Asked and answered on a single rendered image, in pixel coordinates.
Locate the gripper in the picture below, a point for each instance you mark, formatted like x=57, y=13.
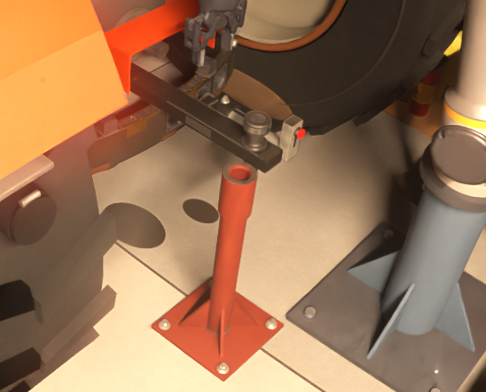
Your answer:
x=222, y=9

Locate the grey swing pin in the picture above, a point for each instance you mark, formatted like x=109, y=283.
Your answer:
x=225, y=99

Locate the black drawbar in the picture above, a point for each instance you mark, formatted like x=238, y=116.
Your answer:
x=202, y=118

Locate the grey clevis hitch pin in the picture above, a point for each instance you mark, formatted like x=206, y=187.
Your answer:
x=257, y=129

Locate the black tractor tyre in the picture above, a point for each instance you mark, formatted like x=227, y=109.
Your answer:
x=349, y=73

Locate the orange tractor body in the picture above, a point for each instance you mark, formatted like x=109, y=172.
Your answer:
x=35, y=81

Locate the red holder tube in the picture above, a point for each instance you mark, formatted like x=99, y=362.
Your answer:
x=231, y=228

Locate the cream wheel rim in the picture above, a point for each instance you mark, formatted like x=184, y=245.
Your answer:
x=284, y=20

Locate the grey latch block red button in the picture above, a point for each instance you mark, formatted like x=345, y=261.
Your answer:
x=291, y=138

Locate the grey flat step plate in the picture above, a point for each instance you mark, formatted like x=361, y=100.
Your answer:
x=18, y=179

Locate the dark grey round cylinder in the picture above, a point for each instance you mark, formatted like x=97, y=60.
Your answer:
x=27, y=220

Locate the dark grey stepped block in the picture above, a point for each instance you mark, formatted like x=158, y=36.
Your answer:
x=55, y=310

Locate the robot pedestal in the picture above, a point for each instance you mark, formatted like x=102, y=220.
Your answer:
x=434, y=252

